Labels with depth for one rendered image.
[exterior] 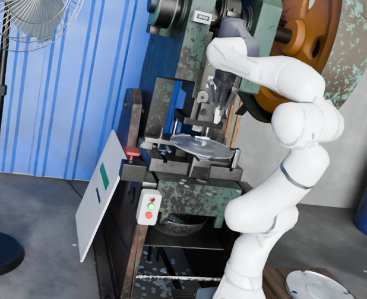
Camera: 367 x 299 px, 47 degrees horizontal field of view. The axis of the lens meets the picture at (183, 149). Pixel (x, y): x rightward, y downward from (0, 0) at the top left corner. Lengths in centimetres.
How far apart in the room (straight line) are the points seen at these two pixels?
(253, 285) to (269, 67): 66
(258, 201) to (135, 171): 63
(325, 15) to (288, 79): 76
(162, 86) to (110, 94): 98
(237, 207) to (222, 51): 49
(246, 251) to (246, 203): 17
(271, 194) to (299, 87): 31
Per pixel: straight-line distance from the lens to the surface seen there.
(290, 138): 112
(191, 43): 175
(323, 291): 192
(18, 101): 298
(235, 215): 124
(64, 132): 306
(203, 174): 186
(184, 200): 182
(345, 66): 175
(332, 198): 411
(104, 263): 227
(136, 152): 166
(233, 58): 132
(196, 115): 184
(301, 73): 119
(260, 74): 126
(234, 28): 147
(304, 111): 113
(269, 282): 187
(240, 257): 135
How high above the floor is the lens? 128
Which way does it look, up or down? 17 degrees down
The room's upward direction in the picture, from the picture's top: 14 degrees clockwise
